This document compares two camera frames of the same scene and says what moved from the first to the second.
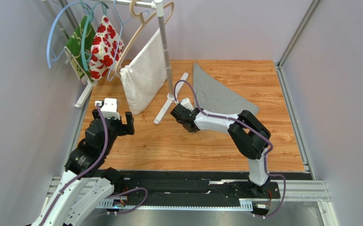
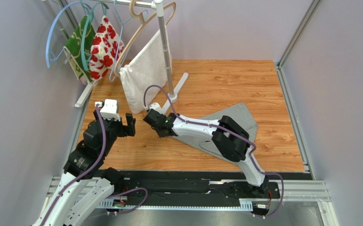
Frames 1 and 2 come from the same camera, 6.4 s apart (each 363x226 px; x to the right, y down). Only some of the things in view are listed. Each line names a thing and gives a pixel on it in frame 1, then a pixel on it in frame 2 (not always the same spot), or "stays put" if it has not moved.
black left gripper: (125, 128) stays put
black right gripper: (183, 116) -> (153, 120)
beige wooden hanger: (142, 23) stays put
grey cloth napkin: (214, 99) -> (238, 114)
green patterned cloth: (77, 50) stays put
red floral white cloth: (106, 49) stays put
